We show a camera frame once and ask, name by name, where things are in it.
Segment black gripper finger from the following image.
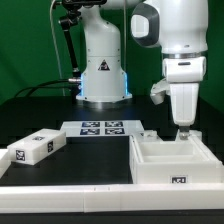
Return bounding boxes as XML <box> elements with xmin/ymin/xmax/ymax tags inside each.
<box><xmin>179</xmin><ymin>126</ymin><xmax>190</xmax><ymax>140</ymax></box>

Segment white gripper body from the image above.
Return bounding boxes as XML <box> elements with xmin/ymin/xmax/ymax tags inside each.
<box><xmin>170</xmin><ymin>83</ymin><xmax>199</xmax><ymax>126</ymax></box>

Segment white cabinet top box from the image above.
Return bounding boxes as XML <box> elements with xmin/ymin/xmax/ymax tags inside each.
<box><xmin>7</xmin><ymin>129</ymin><xmax>66</xmax><ymax>165</ymax></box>

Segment white camera cable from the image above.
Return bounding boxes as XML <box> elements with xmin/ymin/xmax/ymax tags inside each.
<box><xmin>49</xmin><ymin>0</ymin><xmax>66</xmax><ymax>97</ymax></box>

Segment white cabinet door panel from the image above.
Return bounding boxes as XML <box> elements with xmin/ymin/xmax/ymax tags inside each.
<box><xmin>132</xmin><ymin>130</ymin><xmax>161</xmax><ymax>142</ymax></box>
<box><xmin>189</xmin><ymin>130</ymin><xmax>202</xmax><ymax>141</ymax></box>

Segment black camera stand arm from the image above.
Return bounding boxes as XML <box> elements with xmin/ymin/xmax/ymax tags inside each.
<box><xmin>54</xmin><ymin>0</ymin><xmax>108</xmax><ymax>104</ymax></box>

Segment black cables on table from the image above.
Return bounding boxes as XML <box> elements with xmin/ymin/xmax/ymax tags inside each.
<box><xmin>13</xmin><ymin>78</ymin><xmax>83</xmax><ymax>98</ymax></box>

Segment white marker base plate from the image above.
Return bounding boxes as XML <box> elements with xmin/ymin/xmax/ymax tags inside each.
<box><xmin>61</xmin><ymin>120</ymin><xmax>144</xmax><ymax>137</ymax></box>

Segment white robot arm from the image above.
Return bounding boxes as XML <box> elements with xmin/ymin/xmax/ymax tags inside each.
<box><xmin>77</xmin><ymin>0</ymin><xmax>208</xmax><ymax>139</ymax></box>

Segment white cabinet body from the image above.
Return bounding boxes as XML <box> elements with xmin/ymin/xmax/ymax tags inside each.
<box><xmin>129</xmin><ymin>133</ymin><xmax>224</xmax><ymax>184</ymax></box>

